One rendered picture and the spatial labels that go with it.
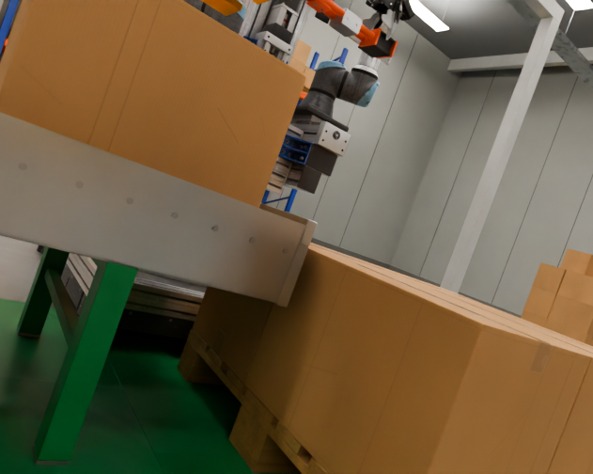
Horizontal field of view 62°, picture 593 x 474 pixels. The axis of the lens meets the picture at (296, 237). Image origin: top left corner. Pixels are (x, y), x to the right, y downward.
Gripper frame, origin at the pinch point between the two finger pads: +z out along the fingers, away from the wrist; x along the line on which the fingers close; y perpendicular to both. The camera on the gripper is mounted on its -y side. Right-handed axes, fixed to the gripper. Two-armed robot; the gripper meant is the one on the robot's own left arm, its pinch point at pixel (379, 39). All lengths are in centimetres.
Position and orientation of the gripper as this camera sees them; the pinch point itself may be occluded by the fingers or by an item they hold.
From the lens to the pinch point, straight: 167.6
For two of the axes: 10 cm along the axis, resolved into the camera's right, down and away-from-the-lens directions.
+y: -7.8, -2.7, -5.7
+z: -3.4, 9.4, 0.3
